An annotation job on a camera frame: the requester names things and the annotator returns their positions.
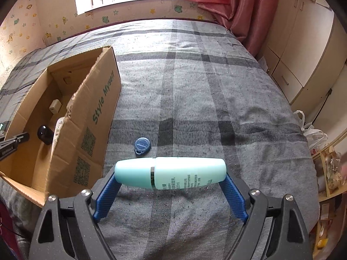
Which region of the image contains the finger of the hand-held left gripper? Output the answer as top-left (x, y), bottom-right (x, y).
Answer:
top-left (0, 132), bottom-right (30, 161)

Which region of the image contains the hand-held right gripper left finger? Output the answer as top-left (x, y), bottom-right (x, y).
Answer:
top-left (28, 165), bottom-right (123, 260)

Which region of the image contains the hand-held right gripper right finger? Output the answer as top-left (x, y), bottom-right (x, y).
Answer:
top-left (218, 168), bottom-right (313, 260)

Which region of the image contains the black round cap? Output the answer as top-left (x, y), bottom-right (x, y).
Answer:
top-left (37, 125), bottom-right (55, 145)

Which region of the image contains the white remote control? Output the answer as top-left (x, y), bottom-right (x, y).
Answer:
top-left (54, 116), bottom-right (67, 145)

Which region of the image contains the light blue bottle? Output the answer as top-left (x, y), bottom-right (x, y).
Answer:
top-left (114, 157), bottom-right (227, 190)

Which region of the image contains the large white charger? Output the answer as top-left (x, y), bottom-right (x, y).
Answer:
top-left (49, 100), bottom-right (62, 114)

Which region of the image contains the brown cardboard box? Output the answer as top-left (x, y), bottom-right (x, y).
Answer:
top-left (0, 46), bottom-right (122, 210)

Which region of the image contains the blue key fob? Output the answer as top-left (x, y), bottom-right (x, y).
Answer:
top-left (134, 137), bottom-right (150, 158)

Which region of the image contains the wooden shelf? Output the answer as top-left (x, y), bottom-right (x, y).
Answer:
top-left (309, 128), bottom-right (347, 260)

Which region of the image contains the grey plaid bed sheet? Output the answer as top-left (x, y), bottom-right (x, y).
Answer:
top-left (0, 19), bottom-right (320, 260)

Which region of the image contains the white plastic bag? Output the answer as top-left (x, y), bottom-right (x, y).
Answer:
top-left (292, 110), bottom-right (329, 155)

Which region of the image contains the cream wardrobe cabinet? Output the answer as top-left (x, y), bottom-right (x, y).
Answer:
top-left (259, 0), bottom-right (342, 107)

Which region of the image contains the pink curtain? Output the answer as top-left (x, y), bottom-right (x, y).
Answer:
top-left (173, 0), bottom-right (283, 58)

